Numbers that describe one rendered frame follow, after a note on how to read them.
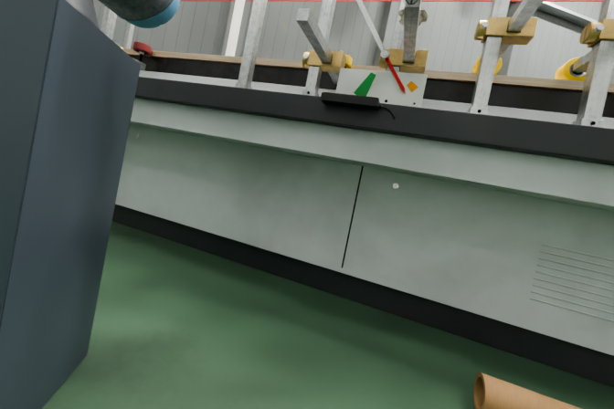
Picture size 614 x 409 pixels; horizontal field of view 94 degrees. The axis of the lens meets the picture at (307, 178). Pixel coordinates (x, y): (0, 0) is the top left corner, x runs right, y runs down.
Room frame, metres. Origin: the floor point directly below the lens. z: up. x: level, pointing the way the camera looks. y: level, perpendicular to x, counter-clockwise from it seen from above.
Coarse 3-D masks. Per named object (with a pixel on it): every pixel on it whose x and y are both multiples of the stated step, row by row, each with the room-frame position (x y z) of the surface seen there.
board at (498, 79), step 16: (128, 48) 1.49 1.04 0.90; (256, 64) 1.25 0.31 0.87; (272, 64) 1.23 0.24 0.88; (288, 64) 1.20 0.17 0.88; (464, 80) 1.00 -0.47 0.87; (496, 80) 0.97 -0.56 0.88; (512, 80) 0.95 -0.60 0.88; (528, 80) 0.94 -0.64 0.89; (544, 80) 0.93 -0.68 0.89; (560, 80) 0.91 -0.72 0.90; (576, 80) 0.90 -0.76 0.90
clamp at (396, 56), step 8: (392, 48) 0.87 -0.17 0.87; (392, 56) 0.87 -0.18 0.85; (400, 56) 0.86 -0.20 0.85; (416, 56) 0.84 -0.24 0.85; (424, 56) 0.84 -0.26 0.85; (384, 64) 0.88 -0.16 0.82; (392, 64) 0.86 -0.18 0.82; (400, 64) 0.86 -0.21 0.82; (408, 64) 0.85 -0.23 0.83; (416, 64) 0.84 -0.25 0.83; (424, 64) 0.84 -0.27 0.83; (416, 72) 0.88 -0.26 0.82
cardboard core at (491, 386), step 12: (480, 372) 0.66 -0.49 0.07; (480, 384) 0.67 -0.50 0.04; (492, 384) 0.62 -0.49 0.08; (504, 384) 0.63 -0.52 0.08; (480, 396) 0.66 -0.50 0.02; (492, 396) 0.61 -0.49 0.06; (504, 396) 0.60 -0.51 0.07; (516, 396) 0.60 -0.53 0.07; (528, 396) 0.60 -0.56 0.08; (540, 396) 0.61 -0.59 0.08; (480, 408) 0.62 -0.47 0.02; (492, 408) 0.60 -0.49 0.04; (504, 408) 0.60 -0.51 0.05; (516, 408) 0.59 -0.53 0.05; (528, 408) 0.59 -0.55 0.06; (540, 408) 0.59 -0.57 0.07; (552, 408) 0.59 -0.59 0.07; (564, 408) 0.59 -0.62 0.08; (576, 408) 0.59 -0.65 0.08
